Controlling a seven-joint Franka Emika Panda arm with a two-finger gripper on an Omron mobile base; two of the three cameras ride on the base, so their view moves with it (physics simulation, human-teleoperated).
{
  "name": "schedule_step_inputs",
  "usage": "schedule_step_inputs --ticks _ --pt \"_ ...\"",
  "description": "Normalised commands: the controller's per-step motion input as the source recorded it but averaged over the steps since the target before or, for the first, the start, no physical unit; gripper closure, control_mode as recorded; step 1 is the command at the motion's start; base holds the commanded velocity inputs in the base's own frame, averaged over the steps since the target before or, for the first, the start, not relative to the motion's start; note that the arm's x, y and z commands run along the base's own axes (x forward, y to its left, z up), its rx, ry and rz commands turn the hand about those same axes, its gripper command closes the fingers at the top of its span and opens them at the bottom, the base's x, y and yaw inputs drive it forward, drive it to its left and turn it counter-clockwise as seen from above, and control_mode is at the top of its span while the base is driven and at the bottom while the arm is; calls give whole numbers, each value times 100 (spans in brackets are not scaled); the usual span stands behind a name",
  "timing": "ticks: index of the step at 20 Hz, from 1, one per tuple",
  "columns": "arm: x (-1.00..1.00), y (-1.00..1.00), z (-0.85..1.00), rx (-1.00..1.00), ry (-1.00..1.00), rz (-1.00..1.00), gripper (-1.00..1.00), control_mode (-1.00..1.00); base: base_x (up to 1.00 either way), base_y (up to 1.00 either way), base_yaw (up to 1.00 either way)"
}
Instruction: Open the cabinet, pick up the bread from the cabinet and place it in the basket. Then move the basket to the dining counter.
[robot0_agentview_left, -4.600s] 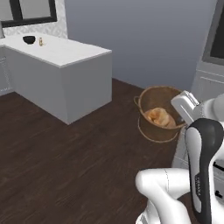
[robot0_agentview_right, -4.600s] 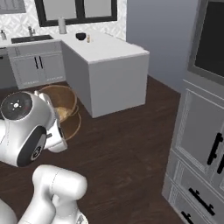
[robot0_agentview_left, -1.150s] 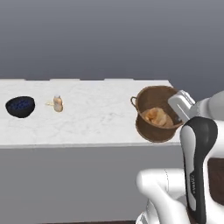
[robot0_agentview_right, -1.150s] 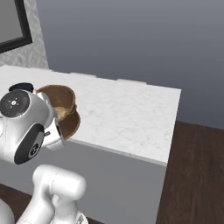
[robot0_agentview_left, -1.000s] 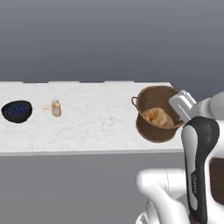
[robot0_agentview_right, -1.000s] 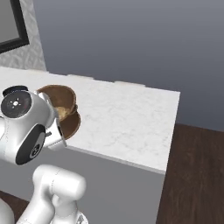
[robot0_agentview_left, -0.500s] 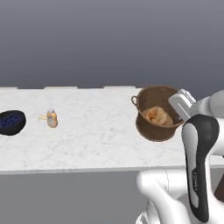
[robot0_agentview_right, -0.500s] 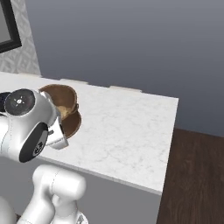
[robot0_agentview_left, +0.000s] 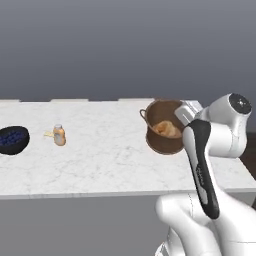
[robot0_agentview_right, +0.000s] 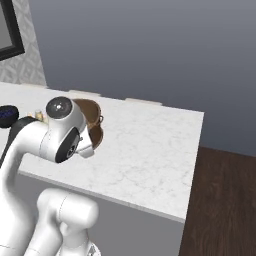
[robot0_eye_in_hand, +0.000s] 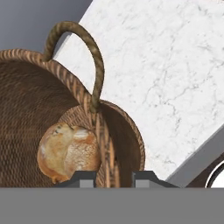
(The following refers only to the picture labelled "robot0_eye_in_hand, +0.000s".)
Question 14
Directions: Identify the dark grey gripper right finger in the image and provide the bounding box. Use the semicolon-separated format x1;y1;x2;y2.
132;171;179;189

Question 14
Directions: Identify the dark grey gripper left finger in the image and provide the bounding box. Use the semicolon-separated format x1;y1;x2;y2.
54;171;97;189

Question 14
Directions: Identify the brown woven wicker basket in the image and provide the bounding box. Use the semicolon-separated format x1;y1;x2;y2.
0;20;146;189

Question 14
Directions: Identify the round golden bread loaf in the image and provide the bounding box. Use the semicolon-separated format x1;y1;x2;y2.
37;122;102;185

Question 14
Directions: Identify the white round plate black rim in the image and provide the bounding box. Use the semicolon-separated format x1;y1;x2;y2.
205;162;224;189

